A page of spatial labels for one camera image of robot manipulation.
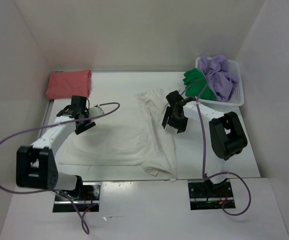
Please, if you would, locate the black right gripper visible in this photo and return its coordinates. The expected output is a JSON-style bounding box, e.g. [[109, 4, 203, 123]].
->
[[161, 106, 188, 133]]

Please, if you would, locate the cream white t shirt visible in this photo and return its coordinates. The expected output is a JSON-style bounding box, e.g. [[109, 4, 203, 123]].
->
[[56, 87, 178, 181]]

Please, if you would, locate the red t shirt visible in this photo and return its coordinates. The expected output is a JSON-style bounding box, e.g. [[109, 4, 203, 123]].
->
[[45, 70, 92, 100]]

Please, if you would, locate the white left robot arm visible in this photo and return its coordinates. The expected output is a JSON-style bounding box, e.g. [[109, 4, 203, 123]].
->
[[16, 95, 96, 200]]

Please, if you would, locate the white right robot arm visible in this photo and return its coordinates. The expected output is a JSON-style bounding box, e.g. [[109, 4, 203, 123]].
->
[[161, 90, 248, 197]]

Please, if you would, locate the green t shirt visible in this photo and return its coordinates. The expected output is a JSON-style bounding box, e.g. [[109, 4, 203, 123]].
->
[[183, 68, 217, 101]]

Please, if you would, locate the white plastic basket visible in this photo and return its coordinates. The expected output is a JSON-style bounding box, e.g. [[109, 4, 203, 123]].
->
[[195, 56, 244, 107]]

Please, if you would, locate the purple t shirt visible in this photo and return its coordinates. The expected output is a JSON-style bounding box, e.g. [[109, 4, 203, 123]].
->
[[197, 54, 240, 102]]

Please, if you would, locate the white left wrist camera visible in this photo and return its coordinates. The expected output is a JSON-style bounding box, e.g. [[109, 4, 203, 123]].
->
[[88, 105, 105, 119]]

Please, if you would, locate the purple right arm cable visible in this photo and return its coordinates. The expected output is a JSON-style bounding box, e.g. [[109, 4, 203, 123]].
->
[[180, 77, 252, 216]]

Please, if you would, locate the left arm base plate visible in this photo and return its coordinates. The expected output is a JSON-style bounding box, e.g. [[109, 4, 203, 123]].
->
[[52, 181, 101, 213]]

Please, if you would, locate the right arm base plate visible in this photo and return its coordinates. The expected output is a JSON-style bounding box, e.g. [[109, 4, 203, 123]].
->
[[187, 178, 236, 211]]

